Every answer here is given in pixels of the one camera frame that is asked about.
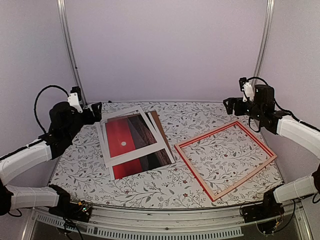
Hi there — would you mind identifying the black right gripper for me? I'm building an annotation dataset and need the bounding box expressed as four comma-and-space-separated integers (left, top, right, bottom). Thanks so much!
223, 97, 264, 121

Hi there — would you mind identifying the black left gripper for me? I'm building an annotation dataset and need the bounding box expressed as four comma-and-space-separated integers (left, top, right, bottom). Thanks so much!
64, 102, 102, 142

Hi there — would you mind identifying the red wooden picture frame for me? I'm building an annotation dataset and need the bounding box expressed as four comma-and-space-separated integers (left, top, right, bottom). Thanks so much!
174, 121, 277, 202

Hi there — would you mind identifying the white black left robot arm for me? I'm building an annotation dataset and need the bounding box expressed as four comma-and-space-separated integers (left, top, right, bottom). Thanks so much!
0, 101, 102, 218

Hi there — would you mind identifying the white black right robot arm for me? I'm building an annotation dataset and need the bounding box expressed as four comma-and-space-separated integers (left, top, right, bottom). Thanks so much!
223, 83, 320, 218

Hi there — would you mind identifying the red grey photo print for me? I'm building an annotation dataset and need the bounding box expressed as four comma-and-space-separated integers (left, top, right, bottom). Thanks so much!
97, 110, 175, 180

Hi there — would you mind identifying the brown backing board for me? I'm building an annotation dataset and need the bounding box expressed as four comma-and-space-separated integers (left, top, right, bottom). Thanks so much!
148, 110, 172, 154

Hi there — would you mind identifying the floral patterned table mat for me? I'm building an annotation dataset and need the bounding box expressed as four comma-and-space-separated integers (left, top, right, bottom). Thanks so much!
51, 102, 283, 209

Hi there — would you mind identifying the white mat board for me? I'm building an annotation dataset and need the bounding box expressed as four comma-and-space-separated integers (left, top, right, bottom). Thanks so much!
95, 106, 166, 168

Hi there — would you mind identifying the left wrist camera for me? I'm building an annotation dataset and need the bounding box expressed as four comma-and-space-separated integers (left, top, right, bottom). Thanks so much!
67, 86, 83, 113

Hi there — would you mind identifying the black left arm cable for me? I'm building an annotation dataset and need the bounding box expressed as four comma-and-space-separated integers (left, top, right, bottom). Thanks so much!
33, 85, 70, 135

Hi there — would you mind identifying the right aluminium corner post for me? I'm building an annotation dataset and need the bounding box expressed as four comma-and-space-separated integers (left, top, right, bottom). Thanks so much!
253, 0, 275, 77

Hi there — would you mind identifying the aluminium corner post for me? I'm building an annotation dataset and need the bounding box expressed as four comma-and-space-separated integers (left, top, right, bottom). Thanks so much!
56, 0, 88, 105
253, 0, 275, 77

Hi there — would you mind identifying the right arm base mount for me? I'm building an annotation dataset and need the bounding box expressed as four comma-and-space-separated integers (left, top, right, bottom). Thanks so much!
239, 188, 296, 236

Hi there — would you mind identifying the left aluminium corner post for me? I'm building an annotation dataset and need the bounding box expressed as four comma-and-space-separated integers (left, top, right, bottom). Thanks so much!
56, 0, 88, 105

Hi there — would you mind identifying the aluminium front rail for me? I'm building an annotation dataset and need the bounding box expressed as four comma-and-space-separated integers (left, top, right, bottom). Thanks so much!
21, 201, 316, 240

